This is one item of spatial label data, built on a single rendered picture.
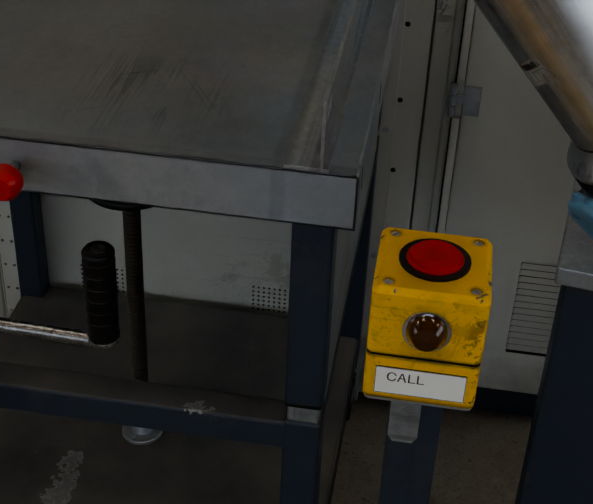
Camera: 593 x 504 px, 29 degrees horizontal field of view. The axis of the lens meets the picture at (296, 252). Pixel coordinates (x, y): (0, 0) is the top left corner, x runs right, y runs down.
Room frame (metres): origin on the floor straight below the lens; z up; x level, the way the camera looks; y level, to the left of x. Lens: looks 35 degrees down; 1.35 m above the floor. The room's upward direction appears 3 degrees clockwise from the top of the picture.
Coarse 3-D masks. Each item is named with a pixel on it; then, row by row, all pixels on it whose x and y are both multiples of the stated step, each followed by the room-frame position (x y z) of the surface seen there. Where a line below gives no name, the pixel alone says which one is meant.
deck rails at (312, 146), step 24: (360, 0) 1.11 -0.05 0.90; (336, 24) 1.16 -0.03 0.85; (360, 24) 1.13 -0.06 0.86; (336, 48) 1.10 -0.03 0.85; (360, 48) 1.10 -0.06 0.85; (336, 72) 0.91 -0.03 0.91; (312, 96) 0.98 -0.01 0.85; (336, 96) 0.93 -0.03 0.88; (312, 120) 0.94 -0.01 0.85; (336, 120) 0.94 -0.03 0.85; (312, 144) 0.89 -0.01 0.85; (288, 168) 0.85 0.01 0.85; (312, 168) 0.85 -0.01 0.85
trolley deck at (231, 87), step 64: (0, 0) 1.19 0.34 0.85; (64, 0) 1.20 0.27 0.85; (128, 0) 1.21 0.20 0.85; (192, 0) 1.21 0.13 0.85; (256, 0) 1.22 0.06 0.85; (320, 0) 1.23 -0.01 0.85; (384, 0) 1.24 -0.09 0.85; (0, 64) 1.03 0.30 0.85; (64, 64) 1.04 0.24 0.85; (128, 64) 1.04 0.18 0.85; (192, 64) 1.05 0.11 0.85; (256, 64) 1.06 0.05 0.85; (384, 64) 1.08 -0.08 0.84; (0, 128) 0.90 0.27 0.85; (64, 128) 0.91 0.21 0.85; (128, 128) 0.91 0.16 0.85; (192, 128) 0.92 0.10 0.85; (256, 128) 0.92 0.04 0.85; (64, 192) 0.88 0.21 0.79; (128, 192) 0.87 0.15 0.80; (192, 192) 0.86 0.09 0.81; (256, 192) 0.86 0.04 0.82; (320, 192) 0.85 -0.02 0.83
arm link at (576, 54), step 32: (480, 0) 0.78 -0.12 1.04; (512, 0) 0.76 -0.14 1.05; (544, 0) 0.76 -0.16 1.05; (576, 0) 0.76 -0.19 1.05; (512, 32) 0.77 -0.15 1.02; (544, 32) 0.76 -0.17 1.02; (576, 32) 0.76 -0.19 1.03; (544, 64) 0.76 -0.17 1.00; (576, 64) 0.76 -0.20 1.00; (544, 96) 0.78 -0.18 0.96; (576, 96) 0.76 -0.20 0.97; (576, 128) 0.77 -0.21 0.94; (576, 160) 0.79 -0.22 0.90; (576, 192) 0.80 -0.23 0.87
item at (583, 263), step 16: (576, 224) 0.94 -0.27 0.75; (576, 240) 0.91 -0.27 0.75; (592, 240) 0.91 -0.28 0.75; (560, 256) 0.88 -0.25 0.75; (576, 256) 0.88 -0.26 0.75; (592, 256) 0.88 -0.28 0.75; (560, 272) 0.86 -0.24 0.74; (576, 272) 0.86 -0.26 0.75; (592, 272) 0.86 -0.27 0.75; (592, 288) 0.85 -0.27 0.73
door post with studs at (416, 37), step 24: (408, 0) 1.52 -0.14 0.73; (432, 0) 1.52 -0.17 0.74; (408, 24) 1.52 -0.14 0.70; (408, 48) 1.52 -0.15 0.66; (408, 72) 1.52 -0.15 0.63; (408, 96) 1.52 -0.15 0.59; (408, 120) 1.52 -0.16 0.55; (408, 144) 1.52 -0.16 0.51; (408, 168) 1.52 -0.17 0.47; (408, 192) 1.52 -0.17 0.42; (408, 216) 1.52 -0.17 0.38
